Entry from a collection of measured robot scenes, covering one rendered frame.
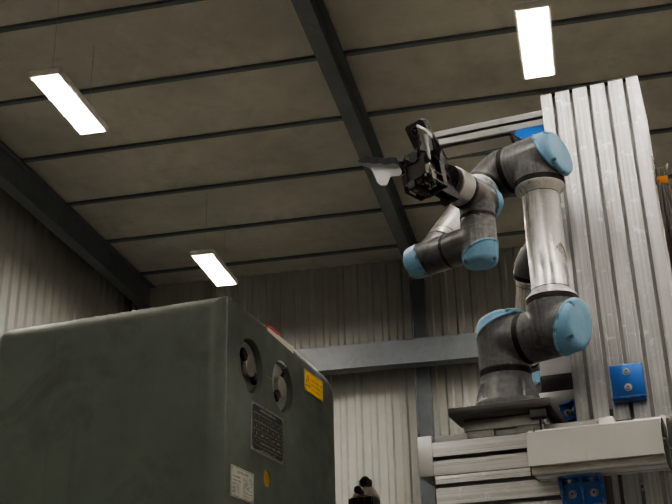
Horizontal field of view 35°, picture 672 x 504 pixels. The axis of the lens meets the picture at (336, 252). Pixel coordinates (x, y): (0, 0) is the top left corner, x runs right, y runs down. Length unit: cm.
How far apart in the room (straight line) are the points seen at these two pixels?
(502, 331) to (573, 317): 17
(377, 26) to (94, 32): 317
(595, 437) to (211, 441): 78
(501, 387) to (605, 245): 48
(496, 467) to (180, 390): 77
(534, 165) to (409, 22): 975
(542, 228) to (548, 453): 54
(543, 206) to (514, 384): 41
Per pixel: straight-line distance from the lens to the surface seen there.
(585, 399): 254
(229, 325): 193
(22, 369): 209
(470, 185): 222
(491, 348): 242
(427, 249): 228
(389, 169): 215
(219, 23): 1218
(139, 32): 1242
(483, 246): 221
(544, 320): 236
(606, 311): 259
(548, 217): 247
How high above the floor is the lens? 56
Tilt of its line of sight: 23 degrees up
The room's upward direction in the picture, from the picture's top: 1 degrees counter-clockwise
